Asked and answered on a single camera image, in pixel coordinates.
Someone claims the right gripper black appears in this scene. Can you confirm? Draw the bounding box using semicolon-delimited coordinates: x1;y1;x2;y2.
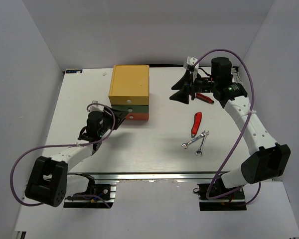
169;70;218;105

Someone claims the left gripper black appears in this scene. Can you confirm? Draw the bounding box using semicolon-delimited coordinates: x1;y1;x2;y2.
98;105;129;137

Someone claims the yellow top drawer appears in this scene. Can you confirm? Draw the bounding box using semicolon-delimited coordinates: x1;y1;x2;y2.
109;96;149;105

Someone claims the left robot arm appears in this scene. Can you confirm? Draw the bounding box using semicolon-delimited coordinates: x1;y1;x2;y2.
25;103;128;207

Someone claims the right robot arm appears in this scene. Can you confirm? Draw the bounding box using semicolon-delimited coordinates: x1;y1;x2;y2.
170;57;291;199

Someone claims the red bottom drawer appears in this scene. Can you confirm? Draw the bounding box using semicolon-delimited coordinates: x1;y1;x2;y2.
126;113;149;120

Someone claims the red utility knife top right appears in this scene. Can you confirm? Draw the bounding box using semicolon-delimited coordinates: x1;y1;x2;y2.
195;93;214;104

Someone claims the red utility knife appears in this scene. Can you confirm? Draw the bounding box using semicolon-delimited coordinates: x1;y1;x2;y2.
191;112;202;138
195;93;214;104

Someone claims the red utility knife centre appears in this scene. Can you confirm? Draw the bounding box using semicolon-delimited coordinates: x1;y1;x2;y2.
191;112;202;138

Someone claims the yellow drawer cabinet shell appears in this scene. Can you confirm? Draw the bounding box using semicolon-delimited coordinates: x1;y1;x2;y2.
109;65;150;97

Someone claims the silver wrench upper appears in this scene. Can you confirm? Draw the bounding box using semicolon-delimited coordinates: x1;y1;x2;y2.
181;131;209;149

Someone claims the silver wrench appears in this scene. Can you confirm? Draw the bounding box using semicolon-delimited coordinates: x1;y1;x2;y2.
196;136;207;156
181;131;209;149

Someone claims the left blue table sticker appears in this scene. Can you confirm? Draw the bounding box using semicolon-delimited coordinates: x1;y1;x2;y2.
65;69;83;74

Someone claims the silver wrench lower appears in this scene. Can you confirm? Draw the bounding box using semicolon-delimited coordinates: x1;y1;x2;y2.
196;136;207;156

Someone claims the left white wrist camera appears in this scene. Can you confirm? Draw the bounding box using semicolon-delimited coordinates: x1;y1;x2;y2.
87;101;103;112

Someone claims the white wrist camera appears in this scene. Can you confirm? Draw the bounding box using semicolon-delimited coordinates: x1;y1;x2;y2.
87;101;103;112
183;56;199;82

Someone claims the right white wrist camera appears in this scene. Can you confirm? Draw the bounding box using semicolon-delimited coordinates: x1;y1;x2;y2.
183;56;199;82

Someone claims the aluminium right side rail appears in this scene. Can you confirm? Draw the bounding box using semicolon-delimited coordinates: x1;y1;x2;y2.
231;66;243;84

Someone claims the aluminium rail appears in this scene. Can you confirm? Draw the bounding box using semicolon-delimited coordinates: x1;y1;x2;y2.
64;170;240;184
231;66;243;84

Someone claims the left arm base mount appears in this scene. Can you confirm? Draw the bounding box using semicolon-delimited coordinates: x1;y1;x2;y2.
63;174;117;209

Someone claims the aluminium front rail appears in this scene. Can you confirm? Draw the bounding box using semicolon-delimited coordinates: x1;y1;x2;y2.
64;170;240;184

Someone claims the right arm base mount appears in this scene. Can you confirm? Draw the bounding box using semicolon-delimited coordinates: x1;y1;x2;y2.
194;183;247;212

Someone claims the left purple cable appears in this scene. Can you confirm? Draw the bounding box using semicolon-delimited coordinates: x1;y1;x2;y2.
10;104;117;207

